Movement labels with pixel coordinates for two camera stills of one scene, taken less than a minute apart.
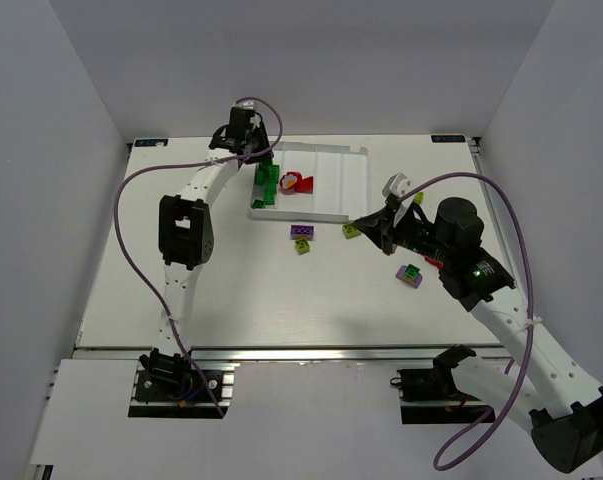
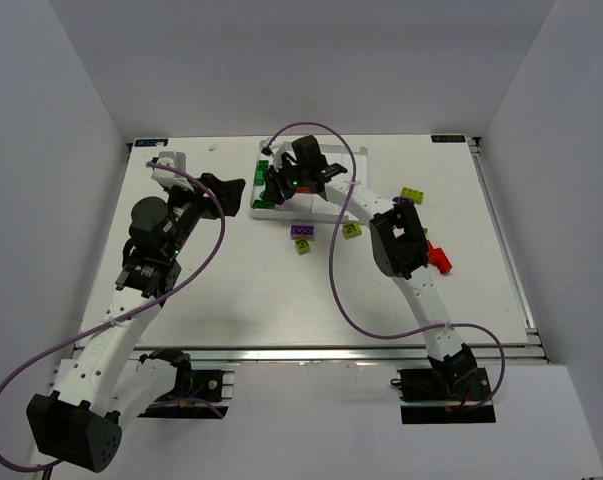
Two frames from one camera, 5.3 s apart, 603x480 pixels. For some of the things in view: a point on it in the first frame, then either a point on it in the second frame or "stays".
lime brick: [303, 246] stays
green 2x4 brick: [260, 175] stays
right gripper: [390, 232] -> [279, 185]
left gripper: [260, 150] -> [209, 195]
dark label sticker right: [447, 138] stays
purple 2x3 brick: [302, 230] stays
